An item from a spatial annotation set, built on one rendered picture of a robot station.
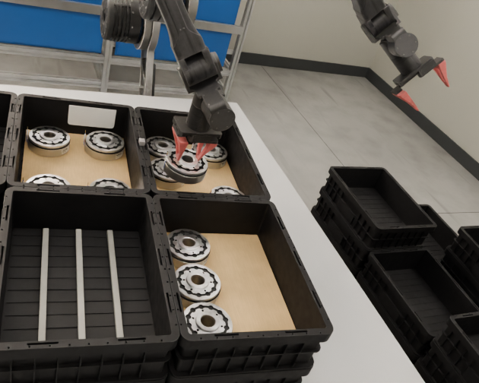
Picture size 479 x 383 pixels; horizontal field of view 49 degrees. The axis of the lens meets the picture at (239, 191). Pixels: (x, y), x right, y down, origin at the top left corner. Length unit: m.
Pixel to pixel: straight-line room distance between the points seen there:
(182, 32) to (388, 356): 0.90
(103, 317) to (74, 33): 2.40
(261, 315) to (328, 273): 0.43
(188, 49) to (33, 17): 2.20
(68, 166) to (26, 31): 1.92
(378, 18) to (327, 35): 3.50
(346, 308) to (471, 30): 3.34
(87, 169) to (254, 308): 0.57
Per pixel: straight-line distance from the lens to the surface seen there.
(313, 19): 4.75
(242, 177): 1.44
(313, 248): 1.57
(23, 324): 1.04
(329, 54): 4.99
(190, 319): 1.03
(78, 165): 1.41
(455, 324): 1.79
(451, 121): 4.49
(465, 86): 4.43
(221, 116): 1.08
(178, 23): 1.07
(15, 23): 3.23
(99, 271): 1.13
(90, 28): 3.26
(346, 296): 1.47
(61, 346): 0.88
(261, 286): 1.19
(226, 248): 1.25
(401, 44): 1.35
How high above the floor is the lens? 1.64
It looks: 34 degrees down
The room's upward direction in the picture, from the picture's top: 19 degrees clockwise
